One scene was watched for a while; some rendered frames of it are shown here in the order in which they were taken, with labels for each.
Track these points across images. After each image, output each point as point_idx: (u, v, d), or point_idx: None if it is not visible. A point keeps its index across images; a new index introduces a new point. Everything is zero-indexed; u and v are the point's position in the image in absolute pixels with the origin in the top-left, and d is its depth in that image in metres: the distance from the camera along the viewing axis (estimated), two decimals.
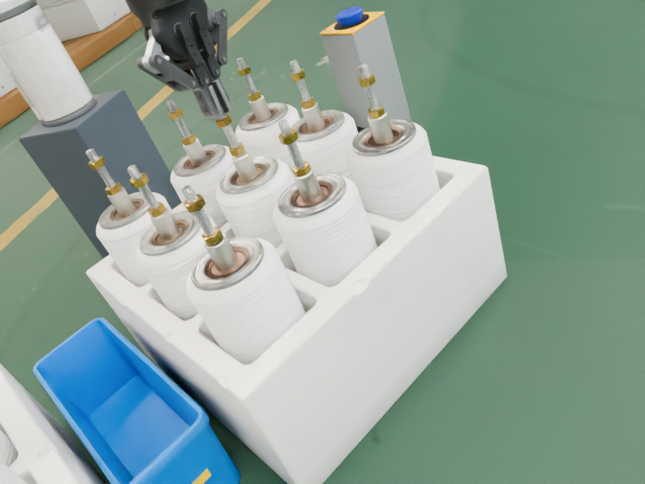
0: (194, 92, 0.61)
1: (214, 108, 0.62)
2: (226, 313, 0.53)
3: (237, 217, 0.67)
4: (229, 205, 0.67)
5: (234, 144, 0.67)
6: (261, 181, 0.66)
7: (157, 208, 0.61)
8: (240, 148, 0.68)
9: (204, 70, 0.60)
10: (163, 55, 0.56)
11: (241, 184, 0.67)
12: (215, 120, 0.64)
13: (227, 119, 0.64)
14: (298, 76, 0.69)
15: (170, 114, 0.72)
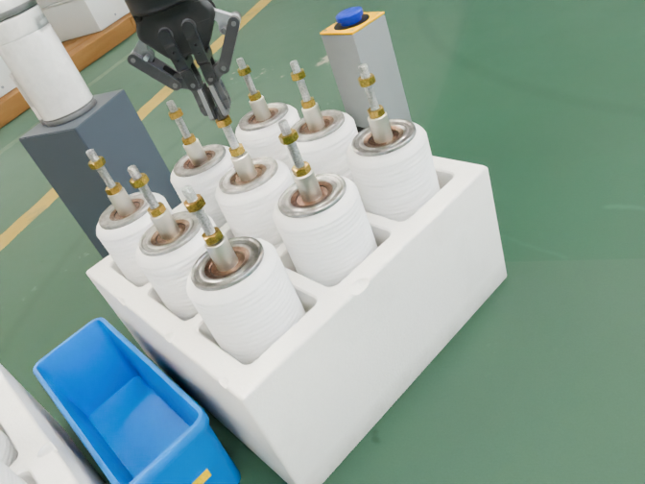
0: (220, 82, 0.61)
1: (225, 98, 0.64)
2: (226, 313, 0.53)
3: (232, 217, 0.68)
4: (226, 205, 0.67)
5: (232, 149, 0.66)
6: (257, 181, 0.66)
7: (157, 208, 0.61)
8: (231, 156, 0.67)
9: None
10: (221, 24, 0.59)
11: (238, 184, 0.67)
12: (226, 118, 0.64)
13: (225, 116, 0.65)
14: (298, 76, 0.69)
15: (170, 114, 0.72)
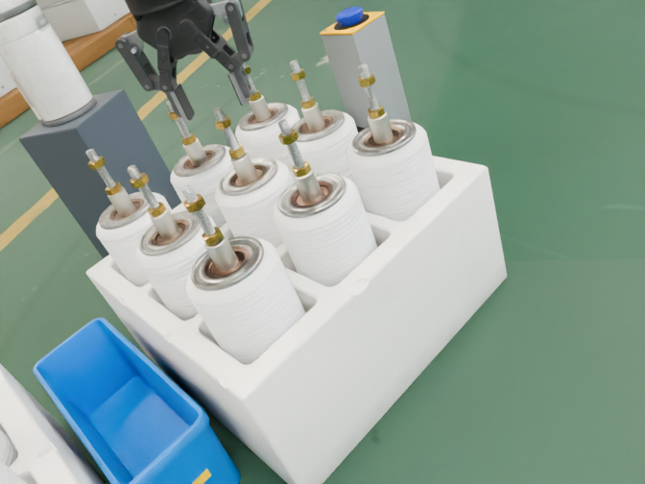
0: (241, 70, 0.60)
1: (245, 86, 0.63)
2: (226, 313, 0.53)
3: (233, 218, 0.67)
4: (226, 206, 0.67)
5: (231, 150, 0.66)
6: (257, 183, 0.66)
7: (157, 208, 0.61)
8: (230, 157, 0.67)
9: None
10: (225, 15, 0.58)
11: (239, 186, 0.67)
12: (226, 120, 0.64)
13: (225, 117, 0.65)
14: (298, 76, 0.69)
15: (170, 114, 0.72)
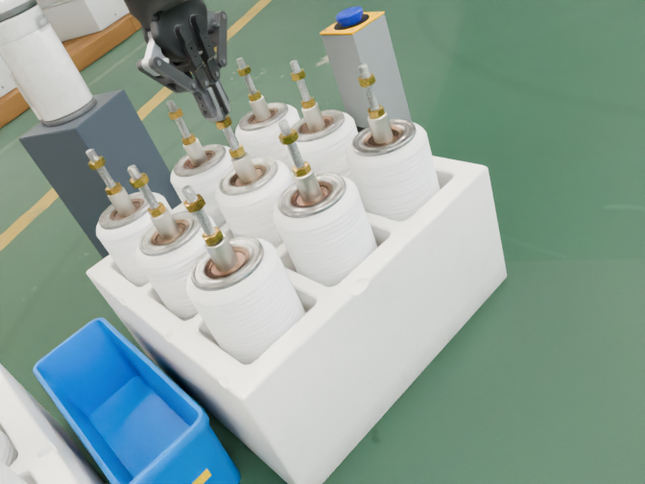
0: (194, 94, 0.61)
1: (214, 109, 0.62)
2: (226, 313, 0.53)
3: (233, 218, 0.67)
4: (226, 206, 0.67)
5: (232, 150, 0.66)
6: (258, 183, 0.66)
7: (157, 208, 0.61)
8: (231, 157, 0.67)
9: (204, 72, 0.60)
10: (163, 57, 0.56)
11: (239, 185, 0.67)
12: (226, 119, 0.64)
13: (225, 117, 0.65)
14: (298, 76, 0.69)
15: (170, 114, 0.72)
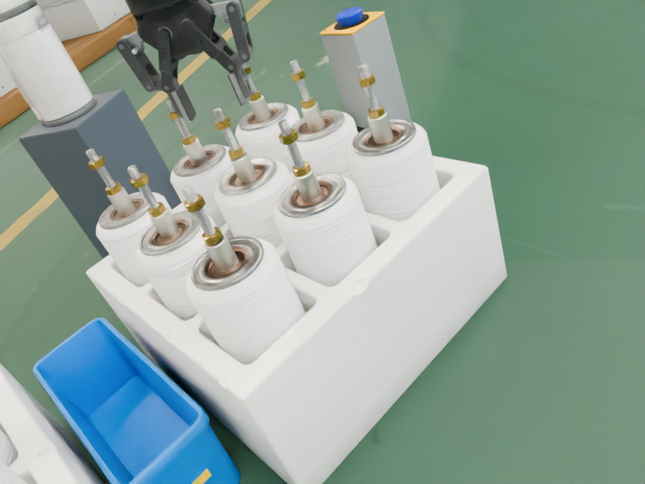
0: (240, 71, 0.60)
1: (245, 87, 0.63)
2: (226, 313, 0.53)
3: (231, 218, 0.68)
4: (224, 206, 0.67)
5: (238, 148, 0.66)
6: (256, 183, 0.66)
7: (157, 208, 0.61)
8: (241, 156, 0.66)
9: None
10: (226, 16, 0.58)
11: (237, 185, 0.67)
12: (225, 116, 0.65)
13: (215, 124, 0.65)
14: (298, 76, 0.69)
15: (170, 114, 0.72)
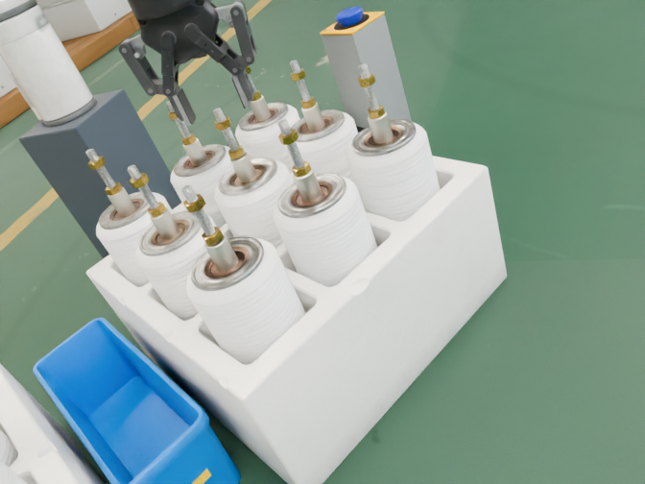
0: (170, 94, 0.64)
1: (182, 114, 0.64)
2: (226, 313, 0.53)
3: (231, 218, 0.68)
4: (224, 206, 0.67)
5: (238, 148, 0.66)
6: (256, 183, 0.66)
7: (157, 208, 0.61)
8: (241, 156, 0.66)
9: (174, 84, 0.61)
10: (141, 51, 0.60)
11: (237, 185, 0.67)
12: (225, 116, 0.65)
13: (215, 124, 0.65)
14: (298, 76, 0.69)
15: (170, 114, 0.72)
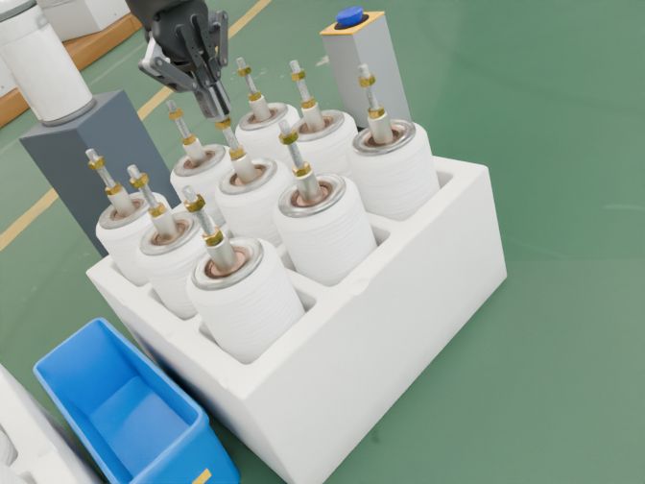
0: (195, 94, 0.61)
1: (215, 109, 0.62)
2: (226, 313, 0.53)
3: (231, 218, 0.68)
4: (225, 205, 0.67)
5: (238, 148, 0.66)
6: (256, 183, 0.66)
7: (157, 208, 0.61)
8: (241, 156, 0.66)
9: (205, 72, 0.60)
10: (164, 57, 0.56)
11: (238, 185, 0.67)
12: (225, 116, 0.65)
13: (215, 124, 0.65)
14: (298, 76, 0.69)
15: (170, 114, 0.72)
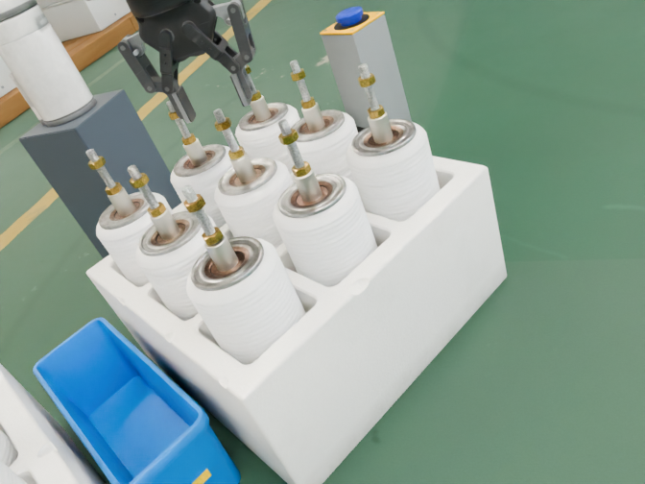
0: (243, 71, 0.60)
1: (247, 88, 0.63)
2: (226, 313, 0.53)
3: (230, 218, 0.68)
4: (224, 206, 0.67)
5: (235, 147, 0.67)
6: (255, 183, 0.66)
7: (157, 208, 0.61)
8: (241, 151, 0.68)
9: None
10: (226, 17, 0.58)
11: (237, 185, 0.67)
12: (214, 123, 0.65)
13: (226, 124, 0.64)
14: (298, 76, 0.69)
15: (170, 114, 0.72)
